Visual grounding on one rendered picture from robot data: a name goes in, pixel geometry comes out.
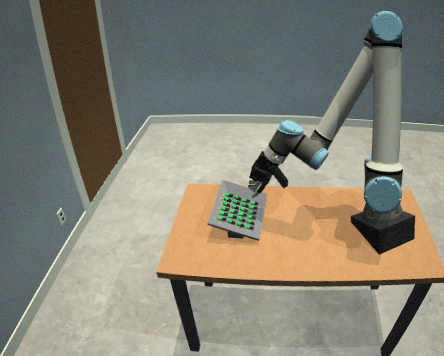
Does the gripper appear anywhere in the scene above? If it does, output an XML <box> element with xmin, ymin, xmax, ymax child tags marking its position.
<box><xmin>248</xmin><ymin>151</ymin><xmax>280</xmax><ymax>198</ymax></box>

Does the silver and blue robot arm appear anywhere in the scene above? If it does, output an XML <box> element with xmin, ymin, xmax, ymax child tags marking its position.
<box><xmin>264</xmin><ymin>11</ymin><xmax>403</xmax><ymax>224</ymax></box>

